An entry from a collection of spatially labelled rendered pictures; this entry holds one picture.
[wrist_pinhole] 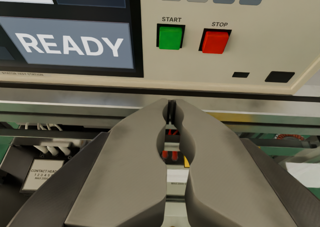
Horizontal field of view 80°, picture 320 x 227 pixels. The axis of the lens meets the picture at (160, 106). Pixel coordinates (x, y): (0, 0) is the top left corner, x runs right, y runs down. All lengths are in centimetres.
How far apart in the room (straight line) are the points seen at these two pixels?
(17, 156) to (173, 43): 56
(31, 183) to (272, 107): 39
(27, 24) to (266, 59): 21
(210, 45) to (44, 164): 36
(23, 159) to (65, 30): 49
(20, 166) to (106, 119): 43
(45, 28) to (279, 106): 24
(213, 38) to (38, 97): 18
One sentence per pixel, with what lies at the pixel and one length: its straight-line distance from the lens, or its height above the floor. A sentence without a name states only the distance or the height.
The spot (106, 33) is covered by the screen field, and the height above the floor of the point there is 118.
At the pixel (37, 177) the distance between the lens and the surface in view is 42.
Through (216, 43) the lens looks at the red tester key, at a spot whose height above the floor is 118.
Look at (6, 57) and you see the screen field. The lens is 24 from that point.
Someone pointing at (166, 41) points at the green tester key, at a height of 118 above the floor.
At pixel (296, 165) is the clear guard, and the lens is 28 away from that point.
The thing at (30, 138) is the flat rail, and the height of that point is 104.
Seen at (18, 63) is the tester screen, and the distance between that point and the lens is 24.
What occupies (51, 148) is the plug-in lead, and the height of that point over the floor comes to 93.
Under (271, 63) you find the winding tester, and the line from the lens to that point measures 22.
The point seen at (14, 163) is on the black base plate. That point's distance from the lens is 65.
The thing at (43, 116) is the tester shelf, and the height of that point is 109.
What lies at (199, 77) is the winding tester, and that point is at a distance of 21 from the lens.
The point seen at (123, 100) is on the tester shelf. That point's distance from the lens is 21.
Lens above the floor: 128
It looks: 56 degrees down
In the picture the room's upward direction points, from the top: 4 degrees clockwise
